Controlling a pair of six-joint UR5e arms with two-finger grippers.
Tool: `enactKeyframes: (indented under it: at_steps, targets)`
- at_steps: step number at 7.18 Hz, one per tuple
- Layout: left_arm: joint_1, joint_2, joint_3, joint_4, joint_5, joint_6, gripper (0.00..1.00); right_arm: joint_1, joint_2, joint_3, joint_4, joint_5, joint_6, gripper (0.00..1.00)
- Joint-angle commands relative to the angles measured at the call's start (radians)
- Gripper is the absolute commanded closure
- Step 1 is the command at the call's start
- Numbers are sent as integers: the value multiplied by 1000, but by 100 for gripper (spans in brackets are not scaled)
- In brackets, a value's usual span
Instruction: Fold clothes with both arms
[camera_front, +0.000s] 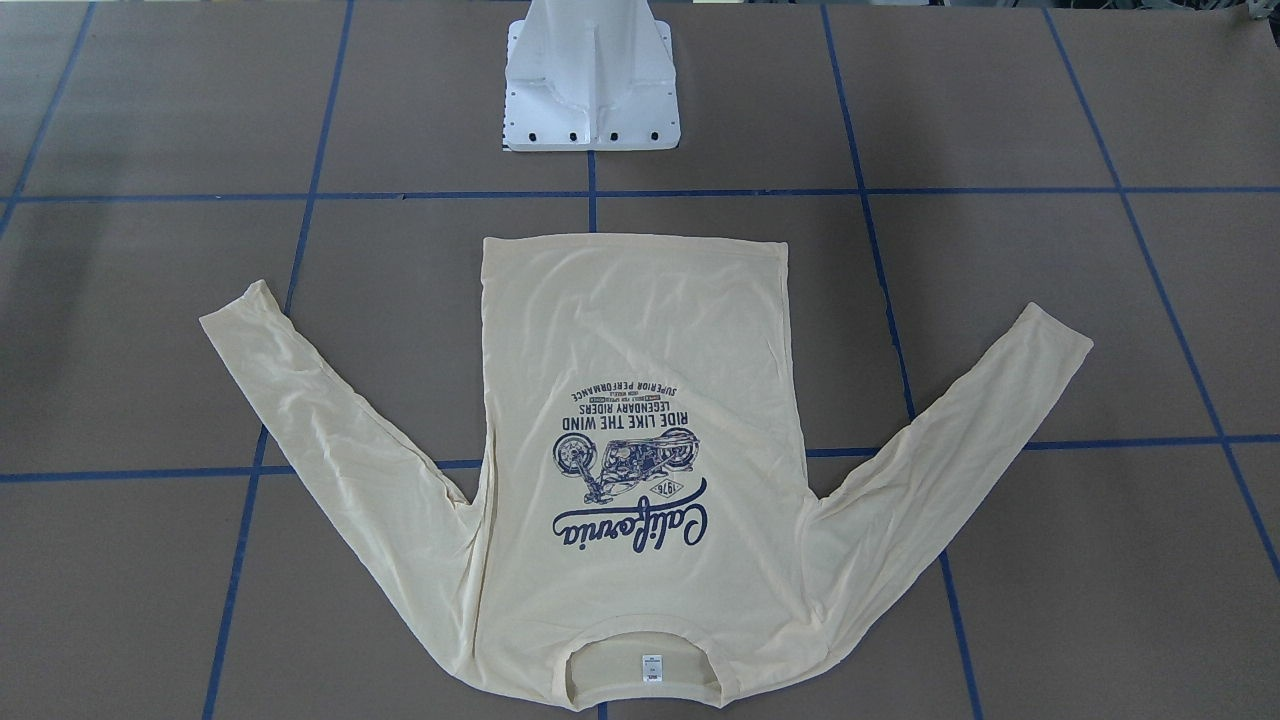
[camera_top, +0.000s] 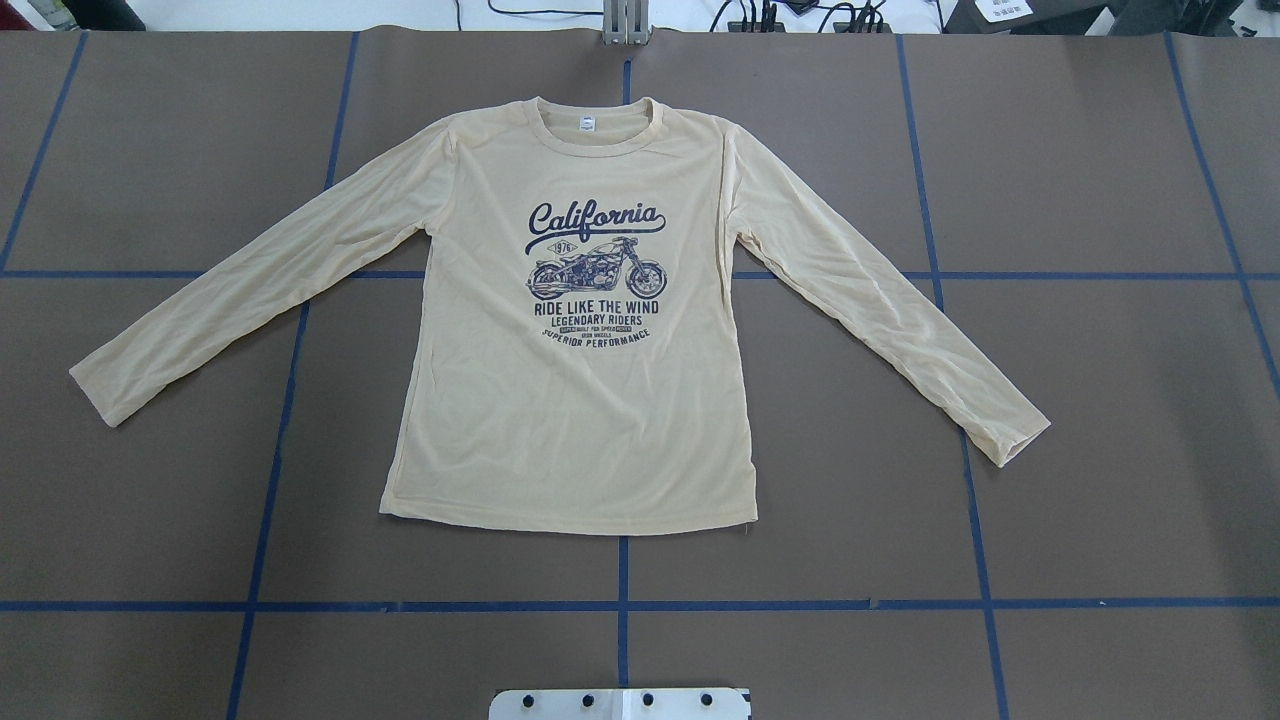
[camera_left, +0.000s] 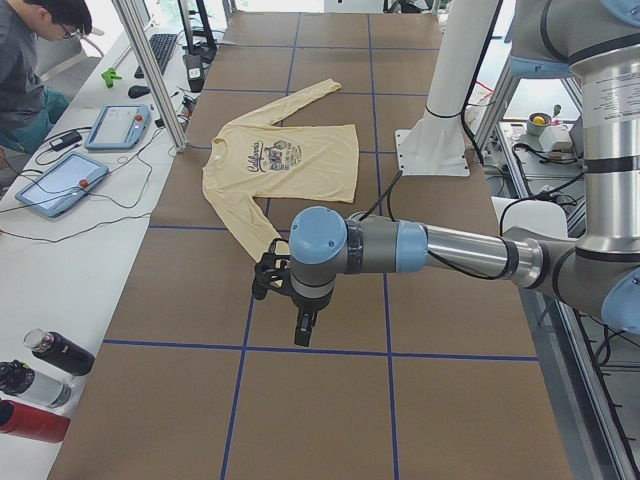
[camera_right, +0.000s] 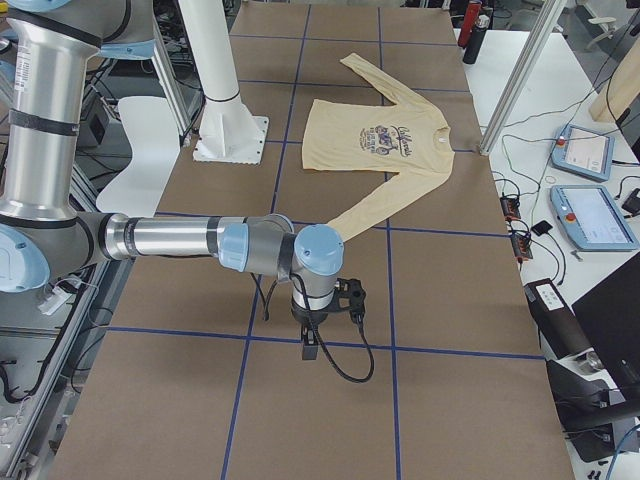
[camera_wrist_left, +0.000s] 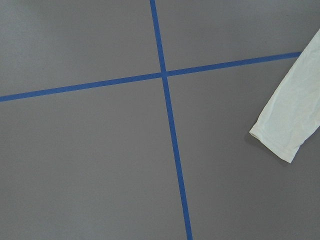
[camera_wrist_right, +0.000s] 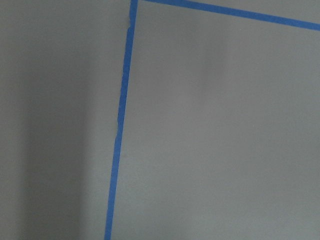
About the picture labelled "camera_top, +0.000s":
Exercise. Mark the cream long-sleeve printed shirt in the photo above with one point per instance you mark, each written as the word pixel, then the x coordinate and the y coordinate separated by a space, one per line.
pixel 578 368

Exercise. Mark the black power strip with plugs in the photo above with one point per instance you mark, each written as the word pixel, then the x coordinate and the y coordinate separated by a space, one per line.
pixel 832 17

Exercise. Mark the brown table mat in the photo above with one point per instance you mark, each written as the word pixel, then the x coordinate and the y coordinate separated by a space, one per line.
pixel 1098 214

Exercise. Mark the grey aluminium frame post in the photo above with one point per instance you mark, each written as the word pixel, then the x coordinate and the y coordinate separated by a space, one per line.
pixel 626 22

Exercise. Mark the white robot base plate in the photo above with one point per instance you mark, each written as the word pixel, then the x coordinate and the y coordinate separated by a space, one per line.
pixel 623 703

